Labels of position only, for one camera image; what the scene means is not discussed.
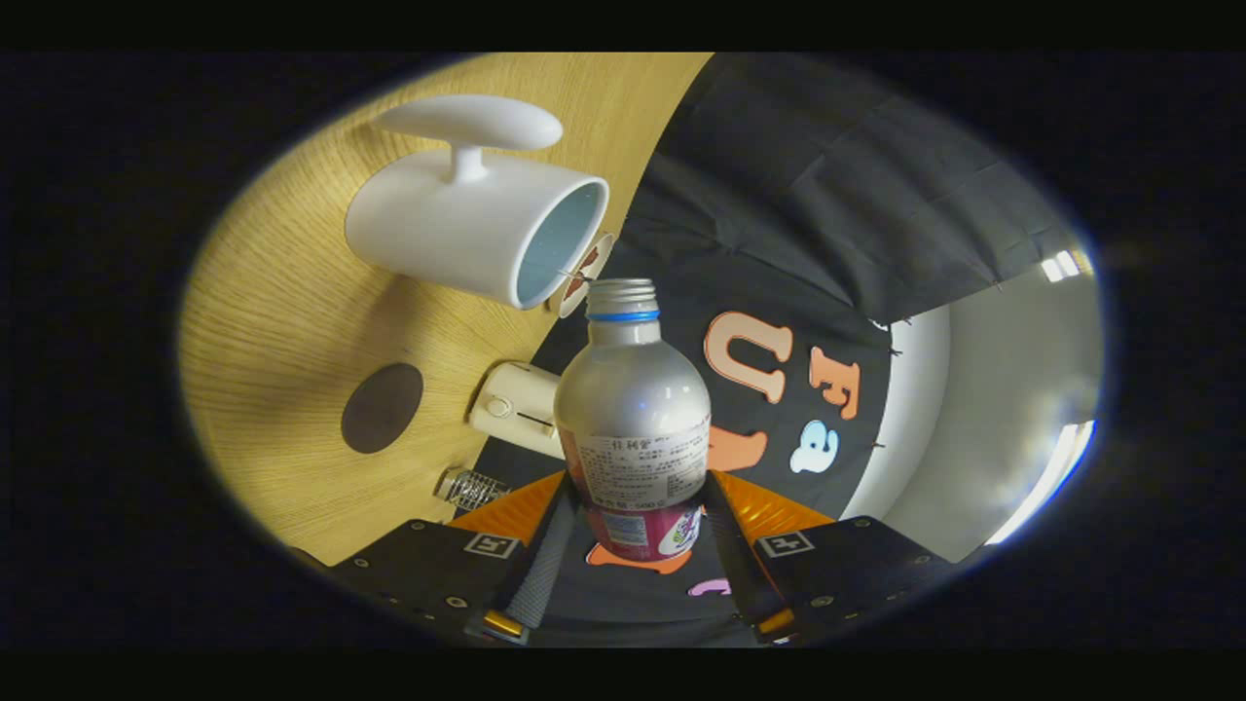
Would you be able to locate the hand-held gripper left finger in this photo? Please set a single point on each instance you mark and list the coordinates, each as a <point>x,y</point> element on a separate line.
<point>540,574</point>

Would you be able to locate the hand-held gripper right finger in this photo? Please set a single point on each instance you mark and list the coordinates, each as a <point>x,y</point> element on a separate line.
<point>740,565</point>

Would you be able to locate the silver juice bottle red label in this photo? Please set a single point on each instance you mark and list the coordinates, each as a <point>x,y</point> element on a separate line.
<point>633,409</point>

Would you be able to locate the round brown coaster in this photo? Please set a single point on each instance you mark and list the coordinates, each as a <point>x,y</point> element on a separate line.
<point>382,409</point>

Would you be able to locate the white toaster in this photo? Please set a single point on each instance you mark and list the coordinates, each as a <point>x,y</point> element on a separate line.
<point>511,404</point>

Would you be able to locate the red food piece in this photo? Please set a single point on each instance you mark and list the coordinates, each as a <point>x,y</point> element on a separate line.
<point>587,263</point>

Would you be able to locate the large ceiling light panel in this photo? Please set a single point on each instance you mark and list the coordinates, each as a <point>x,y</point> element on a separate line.
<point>1046,482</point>

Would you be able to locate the white plate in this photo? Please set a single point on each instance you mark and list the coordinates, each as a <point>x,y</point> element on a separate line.
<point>602,255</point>

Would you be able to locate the wooden table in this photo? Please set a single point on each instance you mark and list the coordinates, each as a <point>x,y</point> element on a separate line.
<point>273,321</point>

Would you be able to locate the black backdrop cloth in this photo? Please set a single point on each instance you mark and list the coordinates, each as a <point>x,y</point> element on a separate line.
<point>827,195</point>

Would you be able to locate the small ceiling light strip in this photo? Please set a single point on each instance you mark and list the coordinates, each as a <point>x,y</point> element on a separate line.
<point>1061,265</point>

